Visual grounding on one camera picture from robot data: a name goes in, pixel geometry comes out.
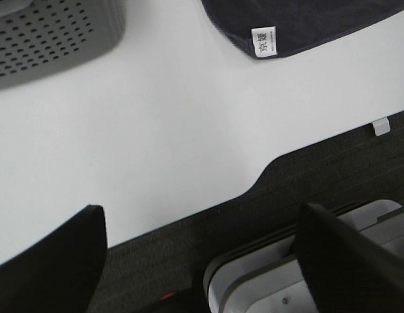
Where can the dark navy towel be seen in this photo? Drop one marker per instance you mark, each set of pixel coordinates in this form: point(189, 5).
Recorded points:
point(273, 29)

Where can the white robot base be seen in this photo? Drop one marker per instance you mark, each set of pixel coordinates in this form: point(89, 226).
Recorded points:
point(264, 275)

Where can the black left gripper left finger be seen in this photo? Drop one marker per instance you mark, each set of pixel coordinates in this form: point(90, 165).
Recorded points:
point(60, 272)

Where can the white table clip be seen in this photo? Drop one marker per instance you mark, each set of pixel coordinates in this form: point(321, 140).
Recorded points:
point(381, 126)

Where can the grey basket with orange rim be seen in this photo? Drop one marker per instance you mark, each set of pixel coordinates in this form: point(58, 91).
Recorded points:
point(43, 37)

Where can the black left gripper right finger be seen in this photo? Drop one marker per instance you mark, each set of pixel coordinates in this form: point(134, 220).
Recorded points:
point(345, 271)

